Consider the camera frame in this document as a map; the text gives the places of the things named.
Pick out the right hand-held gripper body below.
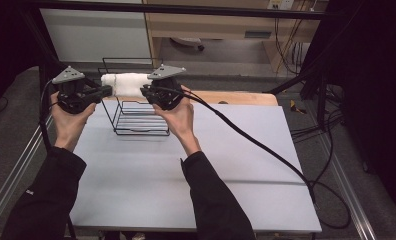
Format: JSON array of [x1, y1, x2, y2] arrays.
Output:
[[141, 64, 188, 112]]

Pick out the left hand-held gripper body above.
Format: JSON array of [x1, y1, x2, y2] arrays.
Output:
[[51, 65, 103, 115]]

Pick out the white towel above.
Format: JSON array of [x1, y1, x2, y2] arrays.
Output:
[[100, 72, 154, 99]]

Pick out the black wire rack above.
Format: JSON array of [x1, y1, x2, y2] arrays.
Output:
[[97, 57, 173, 137]]

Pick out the person's left hand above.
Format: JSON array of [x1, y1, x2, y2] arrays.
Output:
[[49, 91, 98, 150]]

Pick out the person's right hand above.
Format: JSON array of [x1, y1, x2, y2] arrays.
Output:
[[152, 84, 196, 143]]

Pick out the white cabinet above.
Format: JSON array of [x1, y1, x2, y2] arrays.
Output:
[[39, 7, 153, 63]]

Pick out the chair base with caster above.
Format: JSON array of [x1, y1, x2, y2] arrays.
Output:
[[170, 36, 206, 52]]

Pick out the wooden table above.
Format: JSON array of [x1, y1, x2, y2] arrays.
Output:
[[102, 89, 279, 107]]

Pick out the light wooden desk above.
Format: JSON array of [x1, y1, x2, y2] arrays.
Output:
[[142, 0, 324, 74]]

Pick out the yellow black striped tape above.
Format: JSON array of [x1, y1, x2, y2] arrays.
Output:
[[289, 99, 308, 115]]

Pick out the white power strip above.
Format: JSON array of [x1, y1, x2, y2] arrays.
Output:
[[267, 0, 296, 11]]

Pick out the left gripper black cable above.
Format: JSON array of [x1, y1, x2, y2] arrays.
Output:
[[38, 79, 78, 240]]

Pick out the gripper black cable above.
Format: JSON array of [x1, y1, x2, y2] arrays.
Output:
[[154, 85, 352, 230], [38, 79, 78, 240]]

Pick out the aluminium floor rail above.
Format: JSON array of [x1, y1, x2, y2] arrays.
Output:
[[0, 114, 54, 228], [317, 131, 378, 240]]

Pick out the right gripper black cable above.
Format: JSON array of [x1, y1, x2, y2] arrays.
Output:
[[154, 85, 352, 230]]

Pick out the black metal frame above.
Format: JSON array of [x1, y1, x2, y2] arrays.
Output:
[[20, 0, 346, 132]]

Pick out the hanging desk cables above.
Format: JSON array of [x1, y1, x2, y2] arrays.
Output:
[[273, 16, 305, 76]]

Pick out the black cable bundle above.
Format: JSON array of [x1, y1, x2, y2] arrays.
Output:
[[290, 108, 344, 143]]

